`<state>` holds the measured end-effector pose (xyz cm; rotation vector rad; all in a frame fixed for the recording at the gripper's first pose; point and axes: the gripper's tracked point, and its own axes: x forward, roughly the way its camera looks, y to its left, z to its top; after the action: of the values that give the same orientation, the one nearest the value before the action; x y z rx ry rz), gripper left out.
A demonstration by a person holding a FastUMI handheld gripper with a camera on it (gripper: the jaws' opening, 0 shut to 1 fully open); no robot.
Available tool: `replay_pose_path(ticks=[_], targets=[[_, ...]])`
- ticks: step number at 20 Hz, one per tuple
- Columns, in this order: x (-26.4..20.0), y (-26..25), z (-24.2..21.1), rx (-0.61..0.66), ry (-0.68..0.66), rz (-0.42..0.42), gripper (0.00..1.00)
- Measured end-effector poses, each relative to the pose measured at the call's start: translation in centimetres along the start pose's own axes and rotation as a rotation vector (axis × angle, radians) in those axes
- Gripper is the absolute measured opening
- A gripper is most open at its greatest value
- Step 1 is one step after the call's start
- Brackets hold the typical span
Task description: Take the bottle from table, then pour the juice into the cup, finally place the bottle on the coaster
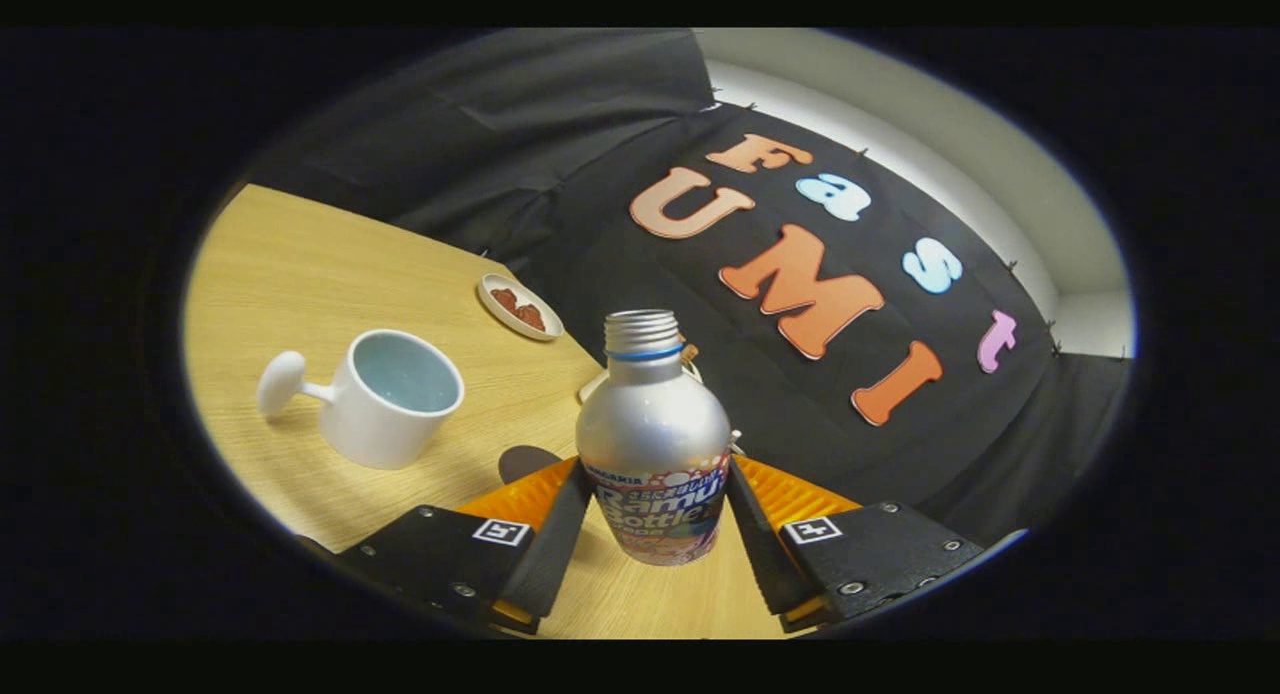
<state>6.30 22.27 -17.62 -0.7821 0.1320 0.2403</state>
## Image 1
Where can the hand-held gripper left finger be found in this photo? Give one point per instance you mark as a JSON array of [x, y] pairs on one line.
[[560, 544]]

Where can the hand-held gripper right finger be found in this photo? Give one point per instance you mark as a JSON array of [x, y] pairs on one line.
[[757, 544]]

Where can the dark brown round coaster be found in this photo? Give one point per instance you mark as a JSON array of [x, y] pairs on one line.
[[525, 462]]

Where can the silver juice bottle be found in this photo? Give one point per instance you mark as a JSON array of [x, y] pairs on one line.
[[650, 424]]

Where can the white cup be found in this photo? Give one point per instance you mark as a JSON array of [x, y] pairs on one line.
[[375, 424]]

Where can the white toaster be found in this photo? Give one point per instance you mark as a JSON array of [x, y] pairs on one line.
[[592, 385]]

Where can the small plate with red food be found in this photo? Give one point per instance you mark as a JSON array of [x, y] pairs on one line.
[[520, 308]]

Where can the wooden table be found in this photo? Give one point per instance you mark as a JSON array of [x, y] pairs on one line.
[[300, 254]]

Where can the black backdrop cloth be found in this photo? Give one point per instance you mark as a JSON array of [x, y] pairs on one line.
[[600, 124]]

